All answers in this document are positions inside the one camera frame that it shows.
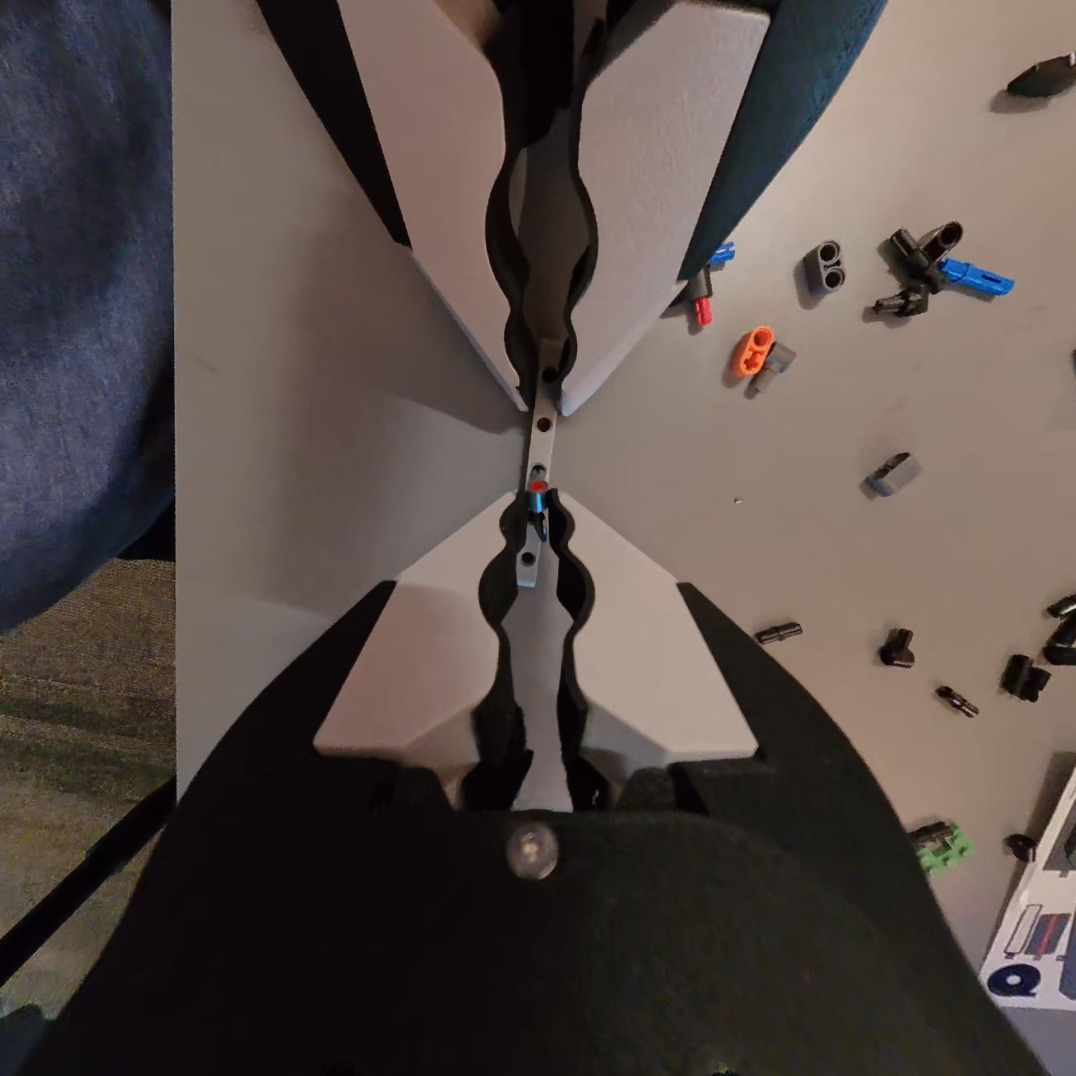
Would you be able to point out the black lego long pin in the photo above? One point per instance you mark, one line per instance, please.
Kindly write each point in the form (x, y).
(1064, 605)

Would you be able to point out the black lego T connector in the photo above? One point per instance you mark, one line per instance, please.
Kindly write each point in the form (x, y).
(897, 649)

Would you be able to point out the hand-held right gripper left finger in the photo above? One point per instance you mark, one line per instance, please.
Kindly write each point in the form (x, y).
(403, 672)

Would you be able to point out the short grey lego beam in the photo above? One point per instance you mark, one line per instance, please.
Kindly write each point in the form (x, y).
(893, 475)

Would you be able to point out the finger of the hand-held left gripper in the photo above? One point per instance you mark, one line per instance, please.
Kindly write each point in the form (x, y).
(664, 168)
(420, 126)

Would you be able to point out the black lego connector block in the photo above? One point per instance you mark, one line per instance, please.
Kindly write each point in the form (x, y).
(1024, 677)

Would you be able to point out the black rounded lego connector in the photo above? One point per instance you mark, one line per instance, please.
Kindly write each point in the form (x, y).
(1061, 645)

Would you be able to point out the orange lego connector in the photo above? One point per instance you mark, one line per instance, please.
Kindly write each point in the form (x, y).
(748, 353)

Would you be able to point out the black lego cross connector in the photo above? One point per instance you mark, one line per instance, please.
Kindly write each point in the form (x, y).
(925, 252)

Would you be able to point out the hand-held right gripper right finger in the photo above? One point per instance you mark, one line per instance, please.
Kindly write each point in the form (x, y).
(664, 672)

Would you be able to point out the small black lego stud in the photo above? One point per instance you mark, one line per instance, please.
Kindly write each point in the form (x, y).
(1022, 847)

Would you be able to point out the blue lego axle pin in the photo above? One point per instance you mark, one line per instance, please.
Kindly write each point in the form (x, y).
(975, 277)

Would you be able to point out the orange small connector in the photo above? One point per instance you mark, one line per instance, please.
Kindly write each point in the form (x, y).
(778, 370)

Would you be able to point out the black lego elbow piece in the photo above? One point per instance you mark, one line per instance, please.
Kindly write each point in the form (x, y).
(901, 301)

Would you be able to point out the dark grey two-hole lego beam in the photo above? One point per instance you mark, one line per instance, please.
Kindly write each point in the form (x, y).
(822, 267)

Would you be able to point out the green lego piece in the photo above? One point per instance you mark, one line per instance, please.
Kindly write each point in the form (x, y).
(946, 853)

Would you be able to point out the long grey lego beam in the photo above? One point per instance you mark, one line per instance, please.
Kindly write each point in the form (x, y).
(542, 437)

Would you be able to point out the black metal rod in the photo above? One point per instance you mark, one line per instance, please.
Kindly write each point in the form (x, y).
(84, 883)

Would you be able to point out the lego sticker sheet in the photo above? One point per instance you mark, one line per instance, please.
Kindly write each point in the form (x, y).
(1034, 950)

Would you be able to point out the person's blue-clothed body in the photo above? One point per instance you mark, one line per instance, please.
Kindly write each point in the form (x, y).
(67, 336)

